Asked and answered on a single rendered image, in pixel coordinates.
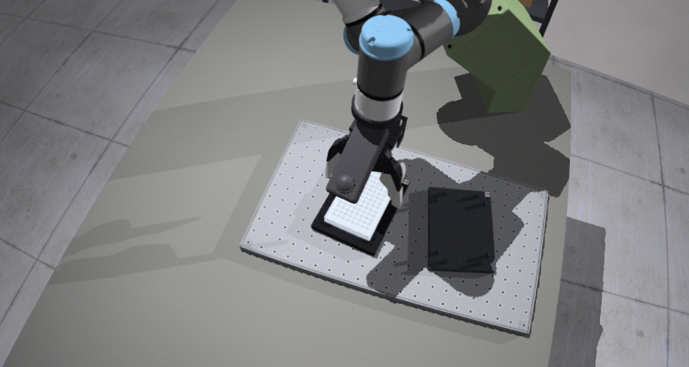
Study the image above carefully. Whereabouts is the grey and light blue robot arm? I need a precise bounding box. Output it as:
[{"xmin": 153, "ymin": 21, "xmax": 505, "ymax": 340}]
[{"xmin": 326, "ymin": 0, "xmax": 492, "ymax": 204}]

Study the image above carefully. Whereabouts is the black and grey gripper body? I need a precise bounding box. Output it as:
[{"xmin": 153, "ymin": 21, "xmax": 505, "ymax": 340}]
[{"xmin": 342, "ymin": 94, "xmax": 408, "ymax": 172}]

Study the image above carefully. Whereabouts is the black rectangular frame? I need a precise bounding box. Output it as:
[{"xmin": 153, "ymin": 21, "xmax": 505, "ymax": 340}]
[{"xmin": 311, "ymin": 178, "xmax": 409, "ymax": 256}]

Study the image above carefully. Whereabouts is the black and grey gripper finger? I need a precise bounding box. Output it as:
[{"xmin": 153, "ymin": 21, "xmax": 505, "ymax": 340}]
[
  {"xmin": 326, "ymin": 137, "xmax": 345, "ymax": 178},
  {"xmin": 379, "ymin": 157, "xmax": 406, "ymax": 208}
]

